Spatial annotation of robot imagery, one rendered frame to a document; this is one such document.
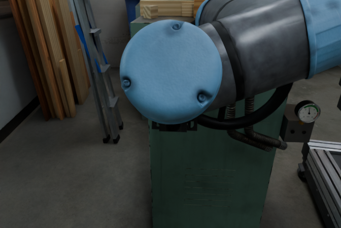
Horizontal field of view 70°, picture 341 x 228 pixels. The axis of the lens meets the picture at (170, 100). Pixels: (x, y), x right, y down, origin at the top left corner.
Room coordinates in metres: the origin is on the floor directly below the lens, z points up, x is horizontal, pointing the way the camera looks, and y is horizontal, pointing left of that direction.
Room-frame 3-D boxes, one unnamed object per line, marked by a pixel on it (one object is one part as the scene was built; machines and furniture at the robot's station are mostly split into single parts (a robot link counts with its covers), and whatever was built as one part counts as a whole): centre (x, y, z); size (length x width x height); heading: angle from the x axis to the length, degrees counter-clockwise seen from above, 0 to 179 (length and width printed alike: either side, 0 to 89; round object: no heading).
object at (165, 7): (0.89, -0.20, 0.93); 0.60 x 0.02 x 0.05; 86
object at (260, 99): (0.99, -0.16, 0.36); 0.58 x 0.45 x 0.71; 176
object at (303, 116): (0.64, -0.40, 0.65); 0.06 x 0.04 x 0.08; 86
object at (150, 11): (0.83, 0.06, 0.92); 0.04 x 0.03 x 0.04; 146
